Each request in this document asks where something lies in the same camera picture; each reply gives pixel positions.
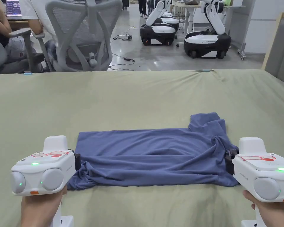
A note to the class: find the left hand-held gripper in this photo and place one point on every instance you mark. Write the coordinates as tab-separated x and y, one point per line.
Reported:
49	165

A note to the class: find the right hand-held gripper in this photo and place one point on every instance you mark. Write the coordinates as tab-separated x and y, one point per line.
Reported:
258	170

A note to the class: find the dark blue shirt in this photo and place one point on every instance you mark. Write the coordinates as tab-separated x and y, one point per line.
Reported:
151	158

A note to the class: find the person's left hand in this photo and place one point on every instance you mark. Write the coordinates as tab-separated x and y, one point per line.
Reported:
40	210

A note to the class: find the person's right hand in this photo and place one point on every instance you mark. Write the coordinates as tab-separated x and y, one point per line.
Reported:
277	214

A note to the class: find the bed with pale green sheet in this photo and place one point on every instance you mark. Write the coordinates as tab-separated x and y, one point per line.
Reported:
123	99

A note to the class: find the grey padded headboard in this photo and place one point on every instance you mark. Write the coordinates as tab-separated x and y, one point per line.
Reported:
281	52

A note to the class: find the white and black robot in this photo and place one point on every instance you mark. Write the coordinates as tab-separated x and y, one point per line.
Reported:
159	28
208	41
172	20

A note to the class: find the white power strip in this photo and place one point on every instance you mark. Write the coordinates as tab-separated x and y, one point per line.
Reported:
124	37

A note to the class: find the laptop with lit screen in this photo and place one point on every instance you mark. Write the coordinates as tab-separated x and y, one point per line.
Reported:
13	8

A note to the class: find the wooden post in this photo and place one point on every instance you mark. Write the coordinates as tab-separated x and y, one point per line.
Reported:
273	40

